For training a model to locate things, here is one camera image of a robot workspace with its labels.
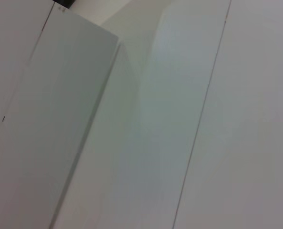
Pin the black ceiling fixture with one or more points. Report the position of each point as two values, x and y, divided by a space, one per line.
65 2

